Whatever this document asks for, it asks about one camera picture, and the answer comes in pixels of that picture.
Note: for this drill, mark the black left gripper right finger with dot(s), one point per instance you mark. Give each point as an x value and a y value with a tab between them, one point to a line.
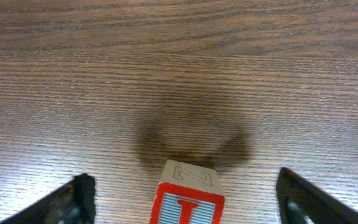
300	201

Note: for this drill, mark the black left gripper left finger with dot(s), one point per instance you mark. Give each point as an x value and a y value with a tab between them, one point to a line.
72	203

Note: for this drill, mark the red 6 I block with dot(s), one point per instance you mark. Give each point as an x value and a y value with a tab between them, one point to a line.
188	194

